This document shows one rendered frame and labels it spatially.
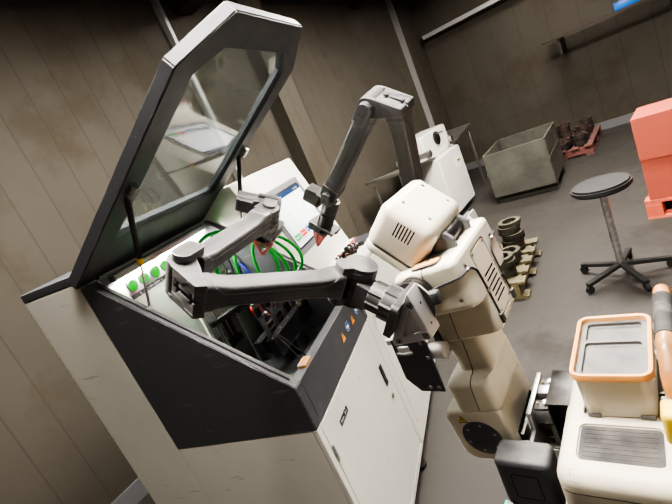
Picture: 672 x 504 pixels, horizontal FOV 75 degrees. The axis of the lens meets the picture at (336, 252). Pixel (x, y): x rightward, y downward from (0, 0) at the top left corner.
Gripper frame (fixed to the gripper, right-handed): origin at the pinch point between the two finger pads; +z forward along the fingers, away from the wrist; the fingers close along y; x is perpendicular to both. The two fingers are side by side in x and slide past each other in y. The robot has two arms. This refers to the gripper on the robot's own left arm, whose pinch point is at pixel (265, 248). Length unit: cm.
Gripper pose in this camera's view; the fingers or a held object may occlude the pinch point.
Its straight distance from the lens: 141.6
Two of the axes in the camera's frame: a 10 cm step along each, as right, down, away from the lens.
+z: -2.1, 7.0, 6.9
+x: 9.2, 3.7, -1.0
